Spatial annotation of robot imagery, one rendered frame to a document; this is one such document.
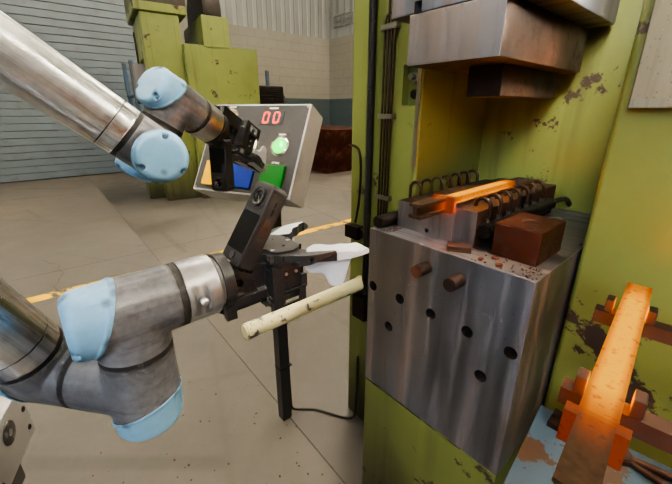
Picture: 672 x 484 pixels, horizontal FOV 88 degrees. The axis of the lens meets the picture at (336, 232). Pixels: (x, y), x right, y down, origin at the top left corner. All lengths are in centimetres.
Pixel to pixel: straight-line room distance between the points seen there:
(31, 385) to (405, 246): 64
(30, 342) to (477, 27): 78
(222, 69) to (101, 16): 359
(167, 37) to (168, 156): 483
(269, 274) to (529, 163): 92
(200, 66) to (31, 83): 475
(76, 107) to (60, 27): 785
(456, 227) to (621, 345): 37
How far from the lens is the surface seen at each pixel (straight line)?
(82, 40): 839
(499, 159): 125
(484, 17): 75
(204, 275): 43
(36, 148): 828
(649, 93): 78
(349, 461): 149
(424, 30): 82
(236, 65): 542
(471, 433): 91
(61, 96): 57
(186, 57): 527
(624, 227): 82
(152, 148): 56
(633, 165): 80
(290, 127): 102
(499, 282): 69
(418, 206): 69
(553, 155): 119
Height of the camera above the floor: 118
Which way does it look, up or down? 19 degrees down
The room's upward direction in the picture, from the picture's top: straight up
